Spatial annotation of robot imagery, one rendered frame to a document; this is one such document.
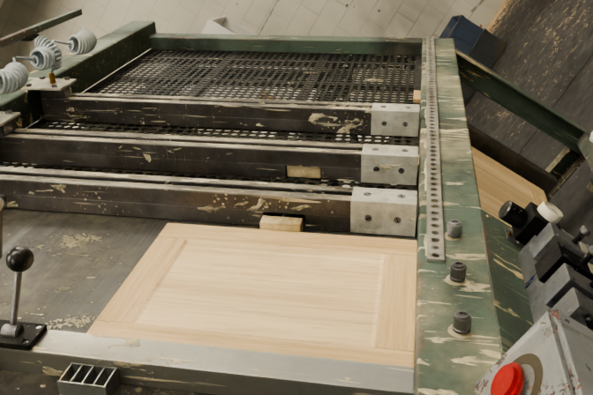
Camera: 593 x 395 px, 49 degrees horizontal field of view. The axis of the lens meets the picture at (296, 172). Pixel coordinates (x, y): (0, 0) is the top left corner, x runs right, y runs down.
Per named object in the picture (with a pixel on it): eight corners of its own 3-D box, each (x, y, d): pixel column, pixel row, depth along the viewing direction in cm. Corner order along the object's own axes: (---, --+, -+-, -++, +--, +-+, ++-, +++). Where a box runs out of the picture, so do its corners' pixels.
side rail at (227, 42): (420, 70, 254) (422, 42, 249) (152, 63, 273) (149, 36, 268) (420, 64, 261) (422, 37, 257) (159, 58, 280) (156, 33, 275)
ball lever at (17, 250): (16, 343, 92) (26, 247, 93) (-9, 340, 92) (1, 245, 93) (31, 339, 95) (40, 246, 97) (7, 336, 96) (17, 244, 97)
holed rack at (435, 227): (445, 263, 108) (445, 259, 108) (426, 261, 109) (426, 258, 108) (434, 37, 256) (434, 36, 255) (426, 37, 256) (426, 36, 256)
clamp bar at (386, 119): (417, 139, 171) (423, 49, 161) (6, 121, 191) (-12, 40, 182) (418, 126, 180) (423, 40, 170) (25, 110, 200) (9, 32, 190)
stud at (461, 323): (470, 337, 91) (472, 320, 89) (452, 335, 91) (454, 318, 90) (469, 326, 93) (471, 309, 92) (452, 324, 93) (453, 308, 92)
